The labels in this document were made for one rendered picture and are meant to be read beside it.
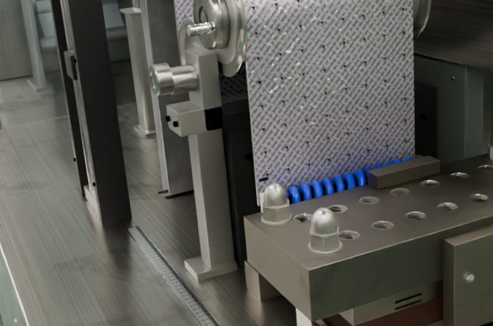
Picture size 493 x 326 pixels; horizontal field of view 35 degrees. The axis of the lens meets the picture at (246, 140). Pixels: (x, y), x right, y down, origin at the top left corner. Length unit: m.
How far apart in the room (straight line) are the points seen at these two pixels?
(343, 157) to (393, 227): 0.17
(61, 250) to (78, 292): 0.14
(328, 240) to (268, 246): 0.09
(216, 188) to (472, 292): 0.35
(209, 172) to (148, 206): 0.32
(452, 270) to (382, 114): 0.25
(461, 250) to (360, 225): 0.11
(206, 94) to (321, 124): 0.15
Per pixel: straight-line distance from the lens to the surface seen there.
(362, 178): 0.99
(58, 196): 1.43
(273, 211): 0.88
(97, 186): 1.25
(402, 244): 0.84
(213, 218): 1.04
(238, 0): 0.89
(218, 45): 0.94
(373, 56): 1.00
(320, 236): 0.81
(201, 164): 1.01
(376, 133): 1.03
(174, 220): 1.26
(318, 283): 0.80
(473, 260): 0.88
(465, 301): 0.90
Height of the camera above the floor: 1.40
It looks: 18 degrees down
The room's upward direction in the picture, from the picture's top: 5 degrees counter-clockwise
